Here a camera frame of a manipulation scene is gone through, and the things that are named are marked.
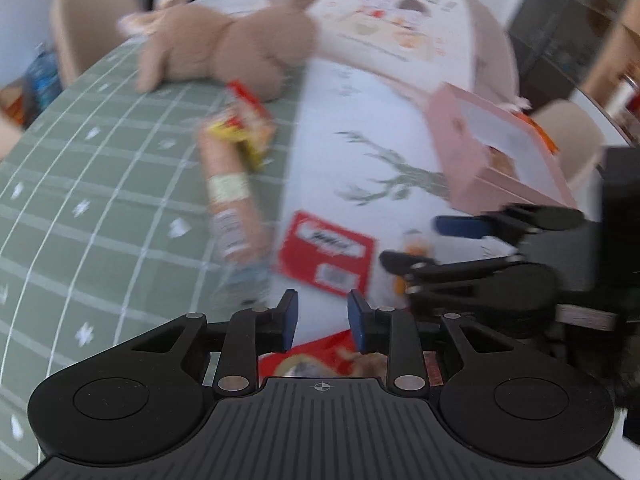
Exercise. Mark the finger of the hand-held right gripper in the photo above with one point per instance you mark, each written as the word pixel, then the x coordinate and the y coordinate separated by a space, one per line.
pixel 450 277
pixel 460 226

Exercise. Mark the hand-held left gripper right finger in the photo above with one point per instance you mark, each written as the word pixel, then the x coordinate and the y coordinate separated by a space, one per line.
pixel 357 320

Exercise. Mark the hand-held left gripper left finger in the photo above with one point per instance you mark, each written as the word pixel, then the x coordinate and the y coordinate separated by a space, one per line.
pixel 286 322

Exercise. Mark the orange and white snack packet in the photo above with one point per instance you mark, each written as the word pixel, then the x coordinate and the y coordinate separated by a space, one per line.
pixel 416 246

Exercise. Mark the red snack packet food picture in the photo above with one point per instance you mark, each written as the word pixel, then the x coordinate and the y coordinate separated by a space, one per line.
pixel 325 357

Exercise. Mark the red snack packet white label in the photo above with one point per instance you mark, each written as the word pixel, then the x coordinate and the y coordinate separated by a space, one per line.
pixel 325 252

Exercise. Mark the pink storage box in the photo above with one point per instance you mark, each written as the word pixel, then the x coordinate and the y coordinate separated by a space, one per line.
pixel 490 150

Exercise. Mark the pink sausage stick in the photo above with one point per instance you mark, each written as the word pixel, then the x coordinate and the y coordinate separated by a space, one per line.
pixel 232 205

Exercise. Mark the red and yellow snack packet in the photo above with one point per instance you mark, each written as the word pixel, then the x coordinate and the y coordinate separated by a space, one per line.
pixel 250 120

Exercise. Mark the beige chair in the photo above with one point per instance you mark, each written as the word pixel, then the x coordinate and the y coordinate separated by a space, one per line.
pixel 85 20
pixel 570 135

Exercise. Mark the large white cartoon bag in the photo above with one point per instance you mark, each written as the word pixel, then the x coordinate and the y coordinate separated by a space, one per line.
pixel 400 20

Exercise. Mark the green and white tablecloth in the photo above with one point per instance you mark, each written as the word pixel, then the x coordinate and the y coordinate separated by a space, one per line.
pixel 100 210

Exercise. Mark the dark cabinet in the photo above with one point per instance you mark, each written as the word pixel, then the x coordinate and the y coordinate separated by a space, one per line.
pixel 560 20

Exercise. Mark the beige plush bunny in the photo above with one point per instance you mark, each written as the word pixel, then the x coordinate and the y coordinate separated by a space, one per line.
pixel 225 45

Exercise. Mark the blue packet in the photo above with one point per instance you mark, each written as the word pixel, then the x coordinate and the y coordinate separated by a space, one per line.
pixel 42 77

